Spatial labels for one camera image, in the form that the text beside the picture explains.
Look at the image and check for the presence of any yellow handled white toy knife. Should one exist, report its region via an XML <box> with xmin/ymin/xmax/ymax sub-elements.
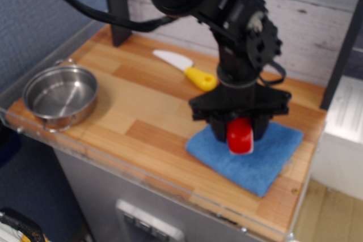
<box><xmin>153</xmin><ymin>49</ymin><xmax>218</xmax><ymax>92</ymax></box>

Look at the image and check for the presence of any dark grey left post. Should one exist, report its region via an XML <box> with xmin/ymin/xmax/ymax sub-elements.
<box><xmin>107</xmin><ymin>0</ymin><xmax>132</xmax><ymax>47</ymax></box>

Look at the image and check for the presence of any clear acrylic guard rail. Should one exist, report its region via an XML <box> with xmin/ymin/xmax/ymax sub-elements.
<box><xmin>1</xmin><ymin>22</ymin><xmax>326</xmax><ymax>241</ymax></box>

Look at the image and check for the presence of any yellow object bottom left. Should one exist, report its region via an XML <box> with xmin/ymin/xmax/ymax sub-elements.
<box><xmin>19</xmin><ymin>234</ymin><xmax>32</xmax><ymax>242</ymax></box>

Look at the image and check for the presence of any silver ice dispenser panel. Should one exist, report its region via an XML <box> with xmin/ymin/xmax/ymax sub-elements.
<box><xmin>115</xmin><ymin>199</ymin><xmax>186</xmax><ymax>241</ymax></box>

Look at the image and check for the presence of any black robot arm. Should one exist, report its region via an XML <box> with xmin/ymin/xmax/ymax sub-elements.
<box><xmin>151</xmin><ymin>0</ymin><xmax>291</xmax><ymax>142</ymax></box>

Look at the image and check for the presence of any white grey side appliance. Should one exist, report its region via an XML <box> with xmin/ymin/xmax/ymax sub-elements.
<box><xmin>311</xmin><ymin>76</ymin><xmax>362</xmax><ymax>199</ymax></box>

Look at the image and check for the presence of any stainless steel pot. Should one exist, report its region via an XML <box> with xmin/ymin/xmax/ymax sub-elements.
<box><xmin>22</xmin><ymin>58</ymin><xmax>99</xmax><ymax>133</ymax></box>

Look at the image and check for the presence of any dark grey post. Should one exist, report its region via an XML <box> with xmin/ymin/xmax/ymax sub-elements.
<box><xmin>320</xmin><ymin>0</ymin><xmax>362</xmax><ymax>110</ymax></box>
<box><xmin>107</xmin><ymin>0</ymin><xmax>132</xmax><ymax>47</ymax></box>

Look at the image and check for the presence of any silver toy fridge cabinet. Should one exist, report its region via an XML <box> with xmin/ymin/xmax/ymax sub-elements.
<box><xmin>55</xmin><ymin>150</ymin><xmax>272</xmax><ymax>241</ymax></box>

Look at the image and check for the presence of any folded blue cloth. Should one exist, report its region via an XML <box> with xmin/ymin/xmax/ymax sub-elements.
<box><xmin>185</xmin><ymin>122</ymin><xmax>303</xmax><ymax>197</ymax></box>

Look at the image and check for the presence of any dark grey right post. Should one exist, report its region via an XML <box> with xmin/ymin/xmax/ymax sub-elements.
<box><xmin>320</xmin><ymin>0</ymin><xmax>362</xmax><ymax>110</ymax></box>

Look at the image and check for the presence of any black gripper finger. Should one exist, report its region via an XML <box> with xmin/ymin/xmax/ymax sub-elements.
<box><xmin>251</xmin><ymin>117</ymin><xmax>269</xmax><ymax>141</ymax></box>
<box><xmin>210</xmin><ymin>120</ymin><xmax>227</xmax><ymax>142</ymax></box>

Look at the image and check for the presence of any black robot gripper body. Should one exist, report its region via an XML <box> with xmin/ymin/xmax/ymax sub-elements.
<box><xmin>189</xmin><ymin>83</ymin><xmax>292</xmax><ymax>124</ymax></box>

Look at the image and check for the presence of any red and white toy object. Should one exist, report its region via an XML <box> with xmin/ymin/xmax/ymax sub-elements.
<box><xmin>226</xmin><ymin>117</ymin><xmax>254</xmax><ymax>155</ymax></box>

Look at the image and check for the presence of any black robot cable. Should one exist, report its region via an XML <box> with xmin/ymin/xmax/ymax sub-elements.
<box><xmin>38</xmin><ymin>0</ymin><xmax>174</xmax><ymax>32</ymax></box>

